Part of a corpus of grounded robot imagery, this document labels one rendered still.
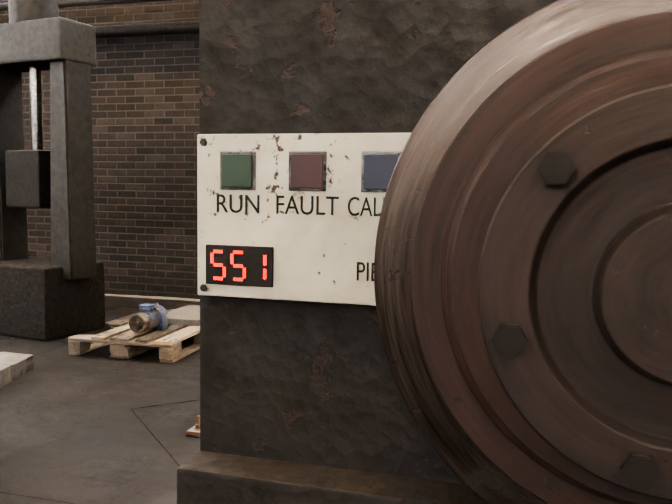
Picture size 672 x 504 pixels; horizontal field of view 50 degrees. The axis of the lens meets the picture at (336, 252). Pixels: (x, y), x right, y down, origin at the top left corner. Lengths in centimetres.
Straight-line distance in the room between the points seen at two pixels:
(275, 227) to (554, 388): 37
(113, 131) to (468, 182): 752
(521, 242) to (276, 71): 40
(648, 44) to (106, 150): 762
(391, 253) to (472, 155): 11
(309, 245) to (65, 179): 512
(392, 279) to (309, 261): 18
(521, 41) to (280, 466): 51
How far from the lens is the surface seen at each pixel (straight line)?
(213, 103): 84
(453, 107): 61
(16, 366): 486
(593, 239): 53
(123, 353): 517
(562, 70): 59
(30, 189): 609
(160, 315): 532
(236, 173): 80
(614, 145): 52
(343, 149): 76
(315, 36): 81
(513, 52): 61
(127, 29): 770
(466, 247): 57
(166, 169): 769
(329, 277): 77
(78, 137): 591
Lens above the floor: 118
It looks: 5 degrees down
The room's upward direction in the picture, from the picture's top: 1 degrees clockwise
